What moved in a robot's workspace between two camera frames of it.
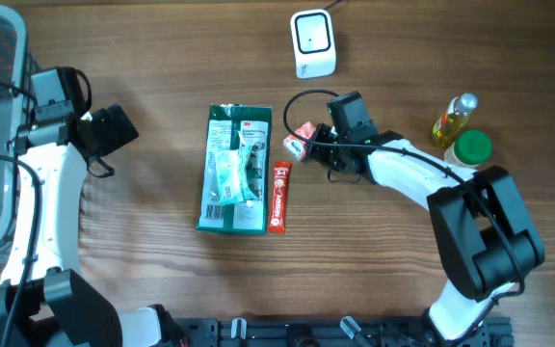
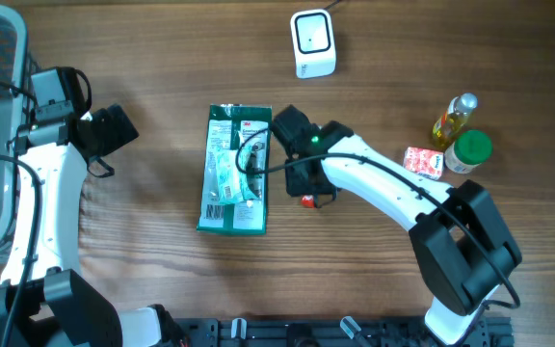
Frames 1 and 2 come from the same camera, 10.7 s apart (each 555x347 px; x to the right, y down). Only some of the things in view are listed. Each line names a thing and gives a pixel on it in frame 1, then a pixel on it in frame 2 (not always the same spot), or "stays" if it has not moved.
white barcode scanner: (313, 43) stays
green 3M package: (234, 170) stays
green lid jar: (471, 148) stays
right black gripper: (323, 156) -> (300, 186)
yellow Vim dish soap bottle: (454, 118) stays
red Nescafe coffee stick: (281, 173) -> (307, 201)
